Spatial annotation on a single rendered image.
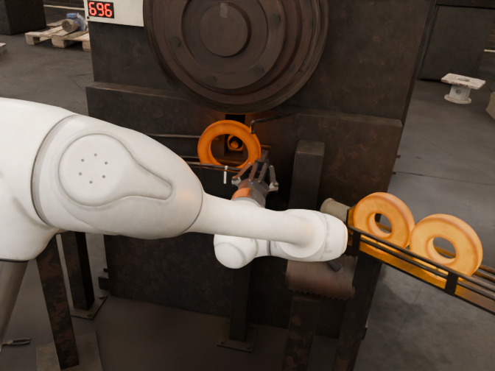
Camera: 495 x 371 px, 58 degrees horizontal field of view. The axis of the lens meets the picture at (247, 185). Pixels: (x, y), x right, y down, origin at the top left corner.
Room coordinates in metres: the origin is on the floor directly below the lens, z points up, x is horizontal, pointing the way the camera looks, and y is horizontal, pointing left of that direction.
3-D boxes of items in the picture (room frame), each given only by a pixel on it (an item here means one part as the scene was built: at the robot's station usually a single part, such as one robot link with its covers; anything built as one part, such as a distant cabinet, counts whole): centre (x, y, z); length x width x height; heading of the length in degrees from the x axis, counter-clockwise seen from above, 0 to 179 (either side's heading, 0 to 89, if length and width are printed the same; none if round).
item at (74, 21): (5.47, 2.14, 0.25); 0.40 x 0.24 x 0.22; 171
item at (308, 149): (1.16, -0.17, 0.68); 0.11 x 0.08 x 0.24; 171
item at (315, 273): (1.00, -0.24, 0.27); 0.22 x 0.13 x 0.53; 81
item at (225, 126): (1.19, 0.06, 0.75); 0.18 x 0.03 x 0.18; 82
